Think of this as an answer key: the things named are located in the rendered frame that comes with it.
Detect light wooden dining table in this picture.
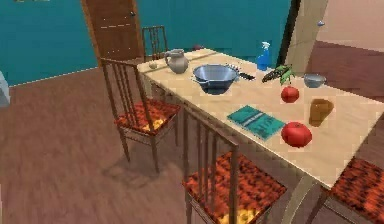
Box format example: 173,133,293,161
136,48,384,224

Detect blue metal pan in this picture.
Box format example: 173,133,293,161
191,64,240,96

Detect grey ceramic jug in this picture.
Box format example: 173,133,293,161
163,48,190,75

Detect teal book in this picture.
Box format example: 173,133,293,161
226,104,287,141

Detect blue spray bottle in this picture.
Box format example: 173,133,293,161
256,41,272,72

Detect small red tomato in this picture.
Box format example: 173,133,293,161
280,85,300,104

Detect large red tomato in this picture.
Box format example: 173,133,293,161
280,121,313,148

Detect small grey bowl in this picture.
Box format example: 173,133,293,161
303,73,327,89

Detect brown bread slice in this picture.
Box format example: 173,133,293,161
308,98,335,128

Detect beige open room door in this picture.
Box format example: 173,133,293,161
284,0,329,76

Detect pale grey furniture corner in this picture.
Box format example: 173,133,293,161
0,70,11,108

